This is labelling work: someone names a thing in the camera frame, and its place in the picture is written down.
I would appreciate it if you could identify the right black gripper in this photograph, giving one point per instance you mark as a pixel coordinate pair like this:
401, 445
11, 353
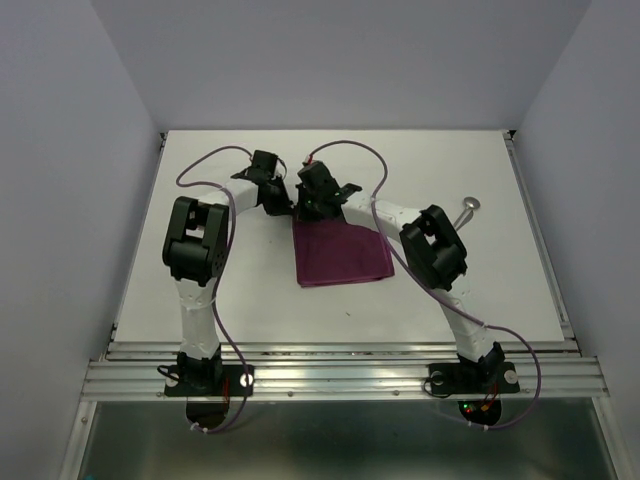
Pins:
301, 213

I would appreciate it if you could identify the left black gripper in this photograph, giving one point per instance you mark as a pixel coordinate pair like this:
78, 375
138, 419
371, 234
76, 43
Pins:
284, 205

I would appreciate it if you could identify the purple cloth napkin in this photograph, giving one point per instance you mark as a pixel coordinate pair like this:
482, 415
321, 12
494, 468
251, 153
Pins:
332, 252

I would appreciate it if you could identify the silver metal spoon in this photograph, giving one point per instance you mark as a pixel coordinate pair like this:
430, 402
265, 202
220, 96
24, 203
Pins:
470, 206

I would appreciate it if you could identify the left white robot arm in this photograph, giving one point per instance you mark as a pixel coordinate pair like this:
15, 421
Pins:
196, 249

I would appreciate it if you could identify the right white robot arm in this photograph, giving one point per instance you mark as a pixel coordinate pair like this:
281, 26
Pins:
433, 252

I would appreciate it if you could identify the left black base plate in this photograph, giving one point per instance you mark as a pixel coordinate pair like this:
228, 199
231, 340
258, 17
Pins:
232, 382

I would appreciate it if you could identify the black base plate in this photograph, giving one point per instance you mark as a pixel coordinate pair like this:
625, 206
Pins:
232, 382
465, 379

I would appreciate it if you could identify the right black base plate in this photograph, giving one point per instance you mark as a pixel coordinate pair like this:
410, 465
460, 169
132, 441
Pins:
465, 379

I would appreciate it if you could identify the aluminium rail frame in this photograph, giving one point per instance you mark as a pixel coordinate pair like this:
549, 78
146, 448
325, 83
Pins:
340, 375

